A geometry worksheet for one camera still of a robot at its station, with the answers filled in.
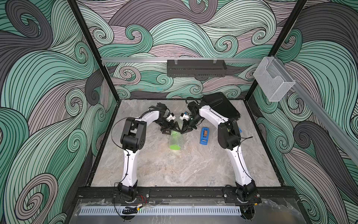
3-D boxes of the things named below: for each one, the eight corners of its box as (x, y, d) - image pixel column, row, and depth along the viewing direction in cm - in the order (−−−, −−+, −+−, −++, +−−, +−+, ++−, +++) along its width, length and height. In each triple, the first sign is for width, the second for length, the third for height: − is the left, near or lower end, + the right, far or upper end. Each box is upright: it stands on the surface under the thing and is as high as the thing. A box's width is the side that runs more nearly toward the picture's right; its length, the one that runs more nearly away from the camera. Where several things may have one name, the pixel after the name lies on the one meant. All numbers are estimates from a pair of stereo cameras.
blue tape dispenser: (199, 144, 96) (200, 140, 91) (201, 130, 103) (202, 126, 99) (206, 145, 95) (208, 141, 91) (208, 132, 102) (209, 127, 98)
